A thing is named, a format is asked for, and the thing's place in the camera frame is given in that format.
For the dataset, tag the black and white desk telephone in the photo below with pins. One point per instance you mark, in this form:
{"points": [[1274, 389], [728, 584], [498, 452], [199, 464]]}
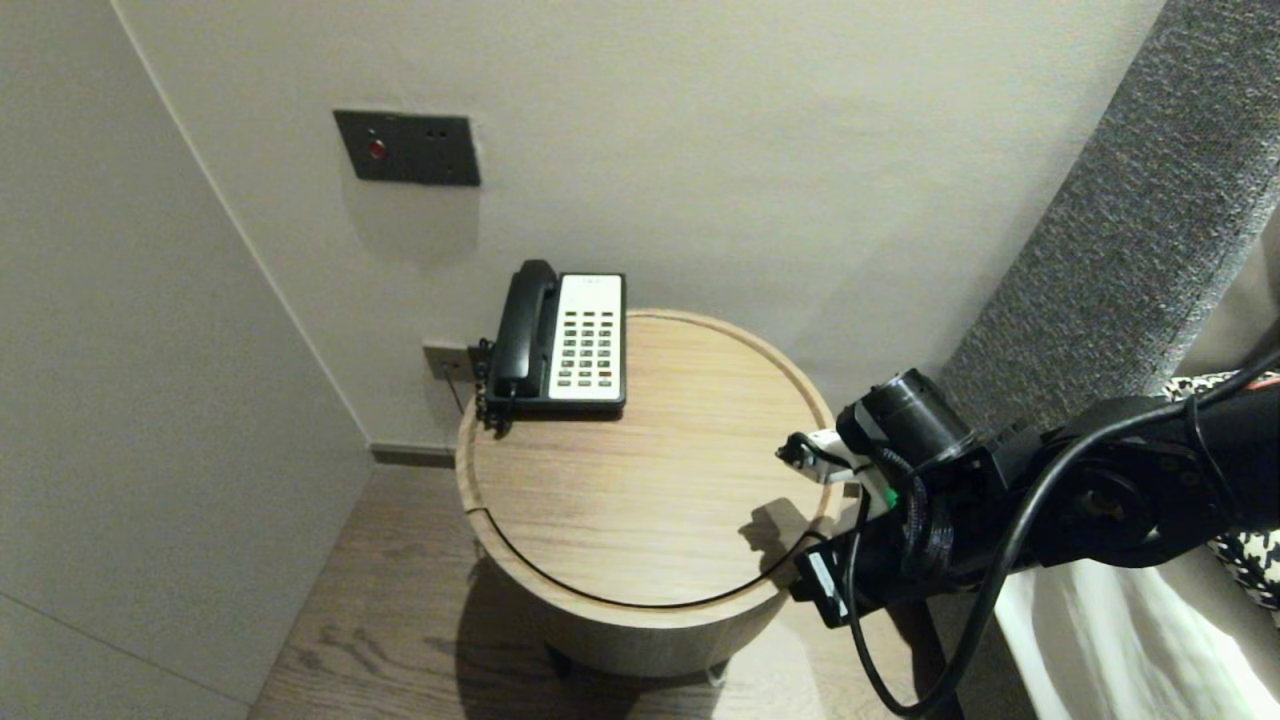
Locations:
{"points": [[590, 340]]}

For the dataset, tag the white bed sheet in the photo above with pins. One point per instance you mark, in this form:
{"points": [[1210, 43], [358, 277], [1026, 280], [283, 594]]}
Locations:
{"points": [[1120, 660]]}

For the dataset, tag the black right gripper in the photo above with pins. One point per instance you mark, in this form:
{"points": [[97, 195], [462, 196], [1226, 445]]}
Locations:
{"points": [[900, 560]]}

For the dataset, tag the black white houndstooth pillow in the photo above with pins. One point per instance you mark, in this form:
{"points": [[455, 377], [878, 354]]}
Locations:
{"points": [[1255, 560]]}

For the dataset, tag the grey wall socket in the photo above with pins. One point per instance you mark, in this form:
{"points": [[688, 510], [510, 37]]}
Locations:
{"points": [[440, 362]]}

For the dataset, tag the black telephone handset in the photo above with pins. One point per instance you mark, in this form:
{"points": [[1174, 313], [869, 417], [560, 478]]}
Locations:
{"points": [[525, 330]]}

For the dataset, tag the dark wall switch panel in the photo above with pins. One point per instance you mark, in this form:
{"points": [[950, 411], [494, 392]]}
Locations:
{"points": [[410, 148]]}

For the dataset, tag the grey fabric bed headboard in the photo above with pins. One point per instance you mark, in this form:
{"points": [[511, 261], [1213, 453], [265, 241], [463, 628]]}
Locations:
{"points": [[1150, 200]]}

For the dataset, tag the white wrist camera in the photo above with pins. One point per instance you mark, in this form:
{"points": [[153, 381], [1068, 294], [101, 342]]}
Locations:
{"points": [[830, 445]]}

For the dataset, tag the round wooden side table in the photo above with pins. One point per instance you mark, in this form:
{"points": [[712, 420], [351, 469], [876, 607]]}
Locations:
{"points": [[650, 450]]}

